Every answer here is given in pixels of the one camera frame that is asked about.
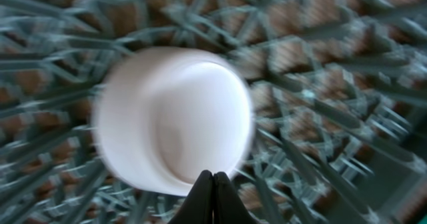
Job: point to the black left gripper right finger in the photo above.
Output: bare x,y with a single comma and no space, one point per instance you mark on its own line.
228,207

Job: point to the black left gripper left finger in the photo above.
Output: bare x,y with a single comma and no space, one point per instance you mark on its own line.
198,205

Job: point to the pink plastic cup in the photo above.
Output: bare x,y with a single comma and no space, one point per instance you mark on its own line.
166,114

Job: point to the grey dishwasher rack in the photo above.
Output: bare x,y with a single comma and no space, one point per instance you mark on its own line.
339,88

